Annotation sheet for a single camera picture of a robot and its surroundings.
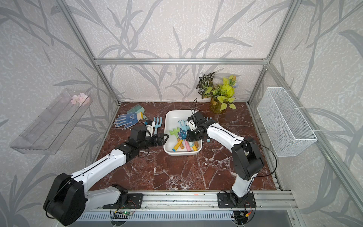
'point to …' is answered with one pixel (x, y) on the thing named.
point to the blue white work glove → (128, 119)
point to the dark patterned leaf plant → (205, 82)
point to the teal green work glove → (136, 109)
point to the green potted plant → (222, 95)
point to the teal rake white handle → (184, 126)
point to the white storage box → (172, 118)
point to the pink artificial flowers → (82, 99)
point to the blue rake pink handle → (187, 145)
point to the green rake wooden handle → (175, 131)
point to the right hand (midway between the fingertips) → (187, 137)
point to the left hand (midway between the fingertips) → (164, 137)
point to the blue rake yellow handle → (183, 135)
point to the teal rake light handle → (208, 140)
